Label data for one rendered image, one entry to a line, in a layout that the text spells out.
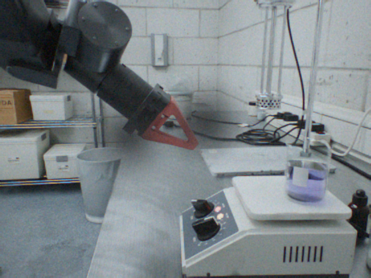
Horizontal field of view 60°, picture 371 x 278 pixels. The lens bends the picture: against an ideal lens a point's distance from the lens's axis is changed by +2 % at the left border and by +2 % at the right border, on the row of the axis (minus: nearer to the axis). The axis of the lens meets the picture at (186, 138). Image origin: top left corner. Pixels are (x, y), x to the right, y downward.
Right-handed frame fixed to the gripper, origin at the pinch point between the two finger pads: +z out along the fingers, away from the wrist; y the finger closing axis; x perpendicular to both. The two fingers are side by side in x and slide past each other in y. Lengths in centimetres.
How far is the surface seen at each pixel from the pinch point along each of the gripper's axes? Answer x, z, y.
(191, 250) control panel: 8.4, 6.1, -10.7
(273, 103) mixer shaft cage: -14.5, 16.3, 31.5
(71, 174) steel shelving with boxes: 110, -15, 186
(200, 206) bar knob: 5.6, 5.9, -3.9
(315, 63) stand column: -28.2, 18.3, 34.7
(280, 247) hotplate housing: 1.0, 13.1, -12.5
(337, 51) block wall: -42, 30, 59
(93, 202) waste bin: 93, 7, 139
